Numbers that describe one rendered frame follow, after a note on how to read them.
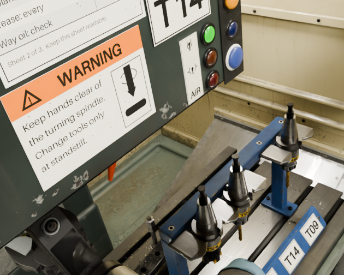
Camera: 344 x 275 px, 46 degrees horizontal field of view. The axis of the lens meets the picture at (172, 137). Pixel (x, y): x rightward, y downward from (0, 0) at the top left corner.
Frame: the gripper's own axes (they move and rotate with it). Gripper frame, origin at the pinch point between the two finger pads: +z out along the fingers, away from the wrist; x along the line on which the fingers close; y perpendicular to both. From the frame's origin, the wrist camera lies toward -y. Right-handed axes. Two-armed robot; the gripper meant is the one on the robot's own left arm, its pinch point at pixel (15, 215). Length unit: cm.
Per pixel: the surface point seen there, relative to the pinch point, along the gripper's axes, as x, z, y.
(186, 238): 22.3, -15.1, 20.3
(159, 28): 15.4, -21.3, -28.8
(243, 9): 101, 17, 8
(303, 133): 64, -21, 20
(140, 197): 66, 49, 88
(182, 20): 19.0, -21.6, -28.2
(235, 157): 37.7, -17.4, 9.1
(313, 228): 60, -29, 48
